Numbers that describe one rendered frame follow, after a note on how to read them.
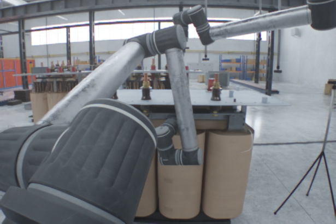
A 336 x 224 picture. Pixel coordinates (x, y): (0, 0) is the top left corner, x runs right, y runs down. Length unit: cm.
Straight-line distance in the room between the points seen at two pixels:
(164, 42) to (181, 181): 117
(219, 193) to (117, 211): 156
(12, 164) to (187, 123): 85
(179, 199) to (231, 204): 49
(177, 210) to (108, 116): 163
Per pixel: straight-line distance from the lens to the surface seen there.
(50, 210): 27
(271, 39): 1109
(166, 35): 104
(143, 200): 188
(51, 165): 33
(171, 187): 174
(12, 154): 49
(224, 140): 156
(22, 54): 1380
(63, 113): 62
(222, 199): 187
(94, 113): 37
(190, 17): 131
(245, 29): 120
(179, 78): 103
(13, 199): 31
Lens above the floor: 162
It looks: 10 degrees down
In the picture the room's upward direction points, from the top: straight up
